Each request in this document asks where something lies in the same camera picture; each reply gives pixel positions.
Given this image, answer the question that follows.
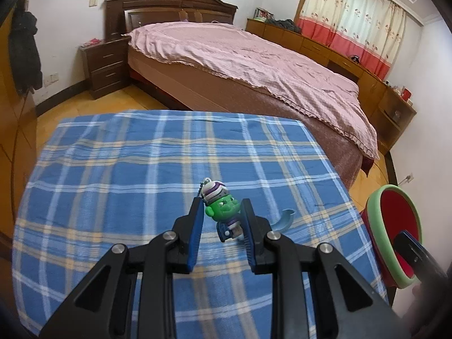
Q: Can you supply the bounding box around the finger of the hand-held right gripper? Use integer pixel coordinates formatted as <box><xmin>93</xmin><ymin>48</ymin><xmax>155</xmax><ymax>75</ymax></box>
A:
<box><xmin>393</xmin><ymin>230</ymin><xmax>449</xmax><ymax>285</ymax></box>

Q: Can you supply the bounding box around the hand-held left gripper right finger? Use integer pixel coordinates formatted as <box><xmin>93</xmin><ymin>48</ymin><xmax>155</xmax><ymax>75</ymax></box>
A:
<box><xmin>239</xmin><ymin>198</ymin><xmax>412</xmax><ymax>339</ymax></box>

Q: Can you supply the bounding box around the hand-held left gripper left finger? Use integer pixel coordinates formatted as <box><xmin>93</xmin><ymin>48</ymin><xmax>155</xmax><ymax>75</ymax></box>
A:
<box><xmin>39</xmin><ymin>197</ymin><xmax>206</xmax><ymax>339</ymax></box>

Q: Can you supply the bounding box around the green toy figure keychain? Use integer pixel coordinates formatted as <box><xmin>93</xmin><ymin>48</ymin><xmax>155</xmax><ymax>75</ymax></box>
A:
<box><xmin>199</xmin><ymin>178</ymin><xmax>248</xmax><ymax>244</ymax></box>

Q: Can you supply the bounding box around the red bin with green rim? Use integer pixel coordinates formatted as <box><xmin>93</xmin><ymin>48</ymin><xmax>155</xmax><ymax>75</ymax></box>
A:
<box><xmin>365</xmin><ymin>184</ymin><xmax>422</xmax><ymax>288</ymax></box>

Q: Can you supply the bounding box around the light blue plastic hook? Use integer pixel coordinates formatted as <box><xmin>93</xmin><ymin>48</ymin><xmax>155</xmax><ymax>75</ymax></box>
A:
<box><xmin>271</xmin><ymin>208</ymin><xmax>296</xmax><ymax>234</ymax></box>

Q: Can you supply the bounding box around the blue plaid cloth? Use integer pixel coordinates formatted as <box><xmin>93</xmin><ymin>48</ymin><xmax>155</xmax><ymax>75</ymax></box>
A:
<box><xmin>12</xmin><ymin>109</ymin><xmax>389</xmax><ymax>339</ymax></box>

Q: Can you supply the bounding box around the brown bed base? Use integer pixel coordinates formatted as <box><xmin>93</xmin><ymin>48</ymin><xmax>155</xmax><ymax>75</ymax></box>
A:
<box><xmin>127</xmin><ymin>47</ymin><xmax>375</xmax><ymax>189</ymax></box>

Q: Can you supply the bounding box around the pink blanket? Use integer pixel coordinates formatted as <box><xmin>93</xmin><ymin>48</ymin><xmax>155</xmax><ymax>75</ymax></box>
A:
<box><xmin>123</xmin><ymin>21</ymin><xmax>380</xmax><ymax>159</ymax></box>

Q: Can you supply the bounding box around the long wooden cabinet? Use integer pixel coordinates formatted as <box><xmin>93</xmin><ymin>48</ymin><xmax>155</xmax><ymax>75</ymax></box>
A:
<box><xmin>246</xmin><ymin>18</ymin><xmax>418</xmax><ymax>154</ymax></box>

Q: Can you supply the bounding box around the dark wooden nightstand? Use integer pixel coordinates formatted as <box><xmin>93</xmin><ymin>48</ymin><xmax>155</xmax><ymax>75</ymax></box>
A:
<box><xmin>78</xmin><ymin>37</ymin><xmax>132</xmax><ymax>100</ymax></box>

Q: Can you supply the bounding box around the wooden wardrobe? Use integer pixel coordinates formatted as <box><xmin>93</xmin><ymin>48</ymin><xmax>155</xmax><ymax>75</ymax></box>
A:
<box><xmin>0</xmin><ymin>0</ymin><xmax>39</xmax><ymax>251</ymax></box>

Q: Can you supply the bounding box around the dark clothes pile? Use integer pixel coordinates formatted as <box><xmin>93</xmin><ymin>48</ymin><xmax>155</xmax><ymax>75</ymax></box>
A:
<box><xmin>269</xmin><ymin>18</ymin><xmax>302</xmax><ymax>33</ymax></box>

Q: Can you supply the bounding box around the dark wooden headboard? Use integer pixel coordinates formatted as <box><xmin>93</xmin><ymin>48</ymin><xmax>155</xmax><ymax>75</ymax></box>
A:
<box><xmin>105</xmin><ymin>0</ymin><xmax>239</xmax><ymax>41</ymax></box>

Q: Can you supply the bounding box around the cream and red curtain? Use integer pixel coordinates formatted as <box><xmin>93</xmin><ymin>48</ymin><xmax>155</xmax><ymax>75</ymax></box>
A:
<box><xmin>296</xmin><ymin>0</ymin><xmax>407</xmax><ymax>81</ymax></box>

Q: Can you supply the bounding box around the black jacket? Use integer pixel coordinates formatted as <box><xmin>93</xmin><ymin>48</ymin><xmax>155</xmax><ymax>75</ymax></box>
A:
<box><xmin>8</xmin><ymin>10</ymin><xmax>43</xmax><ymax>95</ymax></box>

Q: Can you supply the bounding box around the thin dark cable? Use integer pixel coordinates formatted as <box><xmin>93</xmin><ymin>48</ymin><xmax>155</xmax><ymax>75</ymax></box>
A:
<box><xmin>12</xmin><ymin>94</ymin><xmax>27</xmax><ymax>184</ymax></box>

